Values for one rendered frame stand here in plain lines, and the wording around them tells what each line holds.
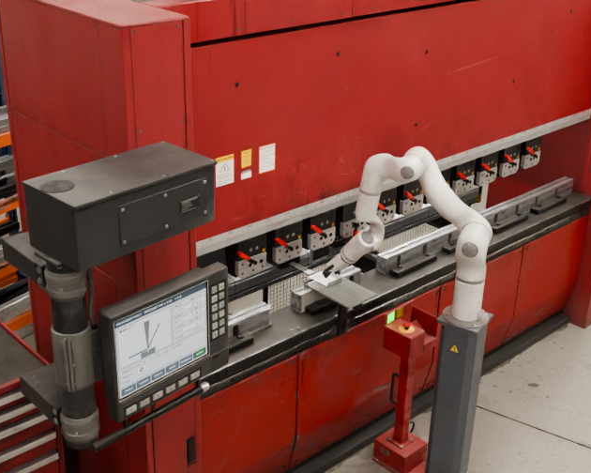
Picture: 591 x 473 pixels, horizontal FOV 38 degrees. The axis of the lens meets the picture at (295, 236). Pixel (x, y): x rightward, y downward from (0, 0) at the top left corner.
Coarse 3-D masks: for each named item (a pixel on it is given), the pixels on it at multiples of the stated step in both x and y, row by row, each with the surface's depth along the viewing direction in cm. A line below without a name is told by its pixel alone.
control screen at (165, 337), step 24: (192, 288) 261; (144, 312) 249; (168, 312) 256; (192, 312) 264; (120, 336) 244; (144, 336) 252; (168, 336) 259; (192, 336) 267; (120, 360) 247; (144, 360) 255; (168, 360) 262; (192, 360) 271; (120, 384) 250; (144, 384) 258
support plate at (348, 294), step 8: (312, 288) 383; (320, 288) 383; (328, 288) 383; (336, 288) 384; (344, 288) 384; (352, 288) 384; (360, 288) 384; (328, 296) 377; (336, 296) 377; (344, 296) 378; (352, 296) 378; (360, 296) 378; (368, 296) 378; (376, 296) 380; (344, 304) 371; (352, 304) 371
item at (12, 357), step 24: (0, 336) 344; (0, 360) 329; (24, 360) 329; (0, 384) 315; (0, 408) 313; (24, 408) 318; (0, 432) 315; (24, 432) 324; (48, 432) 331; (0, 456) 318; (24, 456) 328; (48, 456) 334
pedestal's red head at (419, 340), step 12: (420, 312) 407; (396, 324) 400; (420, 324) 409; (432, 324) 403; (384, 336) 401; (396, 336) 395; (408, 336) 391; (420, 336) 394; (432, 336) 405; (396, 348) 397; (408, 348) 391; (420, 348) 397; (408, 360) 394
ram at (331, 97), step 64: (512, 0) 417; (576, 0) 456; (192, 64) 301; (256, 64) 321; (320, 64) 343; (384, 64) 369; (448, 64) 400; (512, 64) 435; (576, 64) 478; (256, 128) 331; (320, 128) 355; (384, 128) 383; (448, 128) 416; (512, 128) 455; (256, 192) 343; (320, 192) 369
